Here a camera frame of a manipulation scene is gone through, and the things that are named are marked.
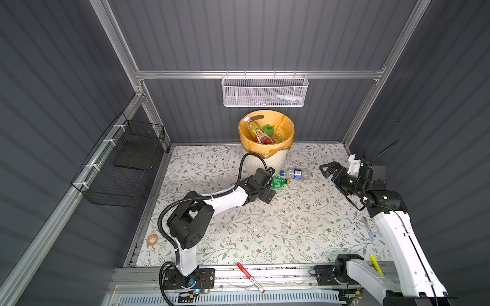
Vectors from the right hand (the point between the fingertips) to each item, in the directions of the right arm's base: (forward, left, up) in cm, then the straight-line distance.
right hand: (329, 173), depth 73 cm
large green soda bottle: (+35, +20, -8) cm, 42 cm away
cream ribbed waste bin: (+16, +17, -11) cm, 26 cm away
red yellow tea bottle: (+23, +26, -1) cm, 34 cm away
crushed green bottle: (+12, +17, -23) cm, 31 cm away
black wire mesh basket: (0, +83, +2) cm, 83 cm away
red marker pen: (-31, +31, -25) cm, 51 cm away
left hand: (+6, +24, -19) cm, 31 cm away
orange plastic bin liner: (+34, +14, -3) cm, 37 cm away
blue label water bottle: (+15, +7, -22) cm, 28 cm away
